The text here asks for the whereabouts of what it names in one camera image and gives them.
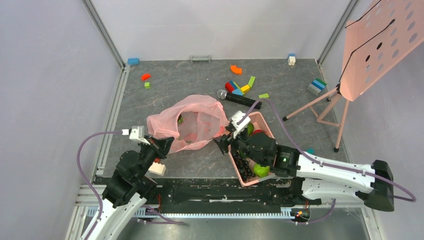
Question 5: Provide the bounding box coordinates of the red blue green brick cluster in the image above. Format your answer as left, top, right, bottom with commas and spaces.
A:
224, 81, 244, 96

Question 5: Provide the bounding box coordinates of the pink plastic bag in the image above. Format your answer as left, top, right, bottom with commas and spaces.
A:
146, 94, 229, 154

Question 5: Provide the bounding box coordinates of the black microphone silver head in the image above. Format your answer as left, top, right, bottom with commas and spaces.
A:
217, 89, 262, 110

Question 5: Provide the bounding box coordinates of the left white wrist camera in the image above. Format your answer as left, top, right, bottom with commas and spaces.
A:
121, 125, 151, 146

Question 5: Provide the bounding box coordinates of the green block near microphone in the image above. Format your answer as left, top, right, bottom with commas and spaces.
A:
258, 93, 270, 99

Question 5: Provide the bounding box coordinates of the black fake grape bunch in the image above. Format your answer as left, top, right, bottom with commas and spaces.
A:
231, 152, 255, 182

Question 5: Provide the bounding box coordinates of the red fake fruit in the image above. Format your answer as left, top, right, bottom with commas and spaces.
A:
251, 129, 264, 136

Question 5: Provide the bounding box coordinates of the pink plastic basket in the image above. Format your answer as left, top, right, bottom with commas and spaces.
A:
228, 111, 276, 187

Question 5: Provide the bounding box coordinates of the blue brick at corner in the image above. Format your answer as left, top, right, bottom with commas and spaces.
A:
127, 57, 140, 66

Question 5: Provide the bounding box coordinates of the yellow block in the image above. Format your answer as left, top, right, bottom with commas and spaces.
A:
240, 85, 251, 94

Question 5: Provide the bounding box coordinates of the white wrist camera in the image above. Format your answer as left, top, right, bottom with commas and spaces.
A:
229, 110, 251, 139
121, 125, 151, 146

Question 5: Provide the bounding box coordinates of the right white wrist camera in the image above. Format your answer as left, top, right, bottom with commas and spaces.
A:
229, 110, 251, 139

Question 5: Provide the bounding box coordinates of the grey blue green brick stack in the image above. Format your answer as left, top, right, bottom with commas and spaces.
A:
307, 78, 327, 96

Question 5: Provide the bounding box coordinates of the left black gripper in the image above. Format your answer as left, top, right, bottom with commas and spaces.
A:
135, 134, 175, 182

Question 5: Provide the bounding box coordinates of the light green fake round fruit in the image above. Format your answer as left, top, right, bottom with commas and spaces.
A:
253, 163, 270, 178

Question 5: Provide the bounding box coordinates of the white toy brick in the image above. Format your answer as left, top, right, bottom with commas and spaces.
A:
148, 162, 167, 176

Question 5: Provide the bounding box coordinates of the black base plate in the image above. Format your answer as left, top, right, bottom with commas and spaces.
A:
146, 178, 322, 214

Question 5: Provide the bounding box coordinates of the grey metal handle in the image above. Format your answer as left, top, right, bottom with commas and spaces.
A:
189, 55, 212, 63

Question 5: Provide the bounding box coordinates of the orange green fake mango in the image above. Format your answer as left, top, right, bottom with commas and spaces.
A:
247, 122, 255, 136

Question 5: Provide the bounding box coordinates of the tall green block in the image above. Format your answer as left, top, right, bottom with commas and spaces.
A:
247, 76, 256, 88

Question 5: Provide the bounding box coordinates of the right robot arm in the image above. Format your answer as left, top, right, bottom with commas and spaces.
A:
213, 126, 395, 212

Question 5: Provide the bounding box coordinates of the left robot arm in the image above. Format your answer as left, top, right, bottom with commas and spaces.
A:
81, 136, 174, 240

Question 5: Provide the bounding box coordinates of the red curved block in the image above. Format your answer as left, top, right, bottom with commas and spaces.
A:
140, 73, 151, 82

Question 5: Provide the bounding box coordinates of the blue white brick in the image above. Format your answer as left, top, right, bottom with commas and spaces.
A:
287, 53, 296, 66

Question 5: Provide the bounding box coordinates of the pink perforated music stand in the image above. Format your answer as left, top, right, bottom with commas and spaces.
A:
283, 0, 424, 153

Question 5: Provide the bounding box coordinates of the orange curved block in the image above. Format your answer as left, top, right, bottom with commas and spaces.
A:
230, 65, 243, 75

